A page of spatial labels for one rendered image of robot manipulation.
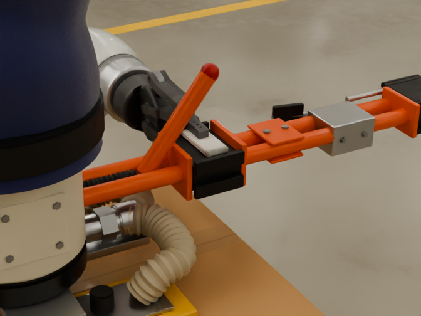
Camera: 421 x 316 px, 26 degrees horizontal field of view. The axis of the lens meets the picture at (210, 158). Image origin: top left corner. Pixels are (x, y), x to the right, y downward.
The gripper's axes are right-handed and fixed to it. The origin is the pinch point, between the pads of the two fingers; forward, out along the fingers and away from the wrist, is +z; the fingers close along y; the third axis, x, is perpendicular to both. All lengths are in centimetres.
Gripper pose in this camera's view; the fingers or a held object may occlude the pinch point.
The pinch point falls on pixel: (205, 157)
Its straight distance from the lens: 115.2
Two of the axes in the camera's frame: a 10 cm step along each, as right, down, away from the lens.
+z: 4.9, 4.2, -7.6
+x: -8.7, 2.4, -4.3
